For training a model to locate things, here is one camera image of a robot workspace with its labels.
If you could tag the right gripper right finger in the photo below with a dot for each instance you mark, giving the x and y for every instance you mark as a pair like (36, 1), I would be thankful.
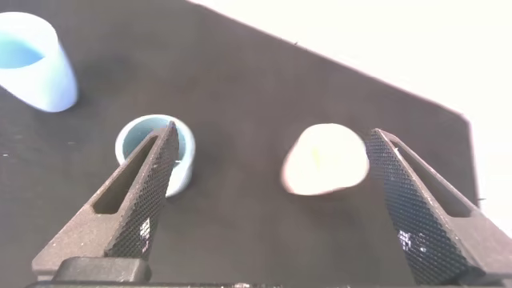
(416, 208)

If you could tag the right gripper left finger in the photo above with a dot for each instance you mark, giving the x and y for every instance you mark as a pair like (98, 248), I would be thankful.
(136, 216)

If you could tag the teal plastic cup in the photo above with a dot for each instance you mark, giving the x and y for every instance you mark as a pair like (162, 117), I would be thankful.
(186, 160)

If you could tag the beige plastic cup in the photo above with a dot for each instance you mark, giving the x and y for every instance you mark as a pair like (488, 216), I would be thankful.
(324, 160)

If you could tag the black table cloth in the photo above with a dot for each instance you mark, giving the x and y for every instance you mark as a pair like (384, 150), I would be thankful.
(248, 120)

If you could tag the light blue plastic cup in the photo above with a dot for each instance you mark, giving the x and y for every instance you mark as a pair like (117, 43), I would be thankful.
(44, 88)

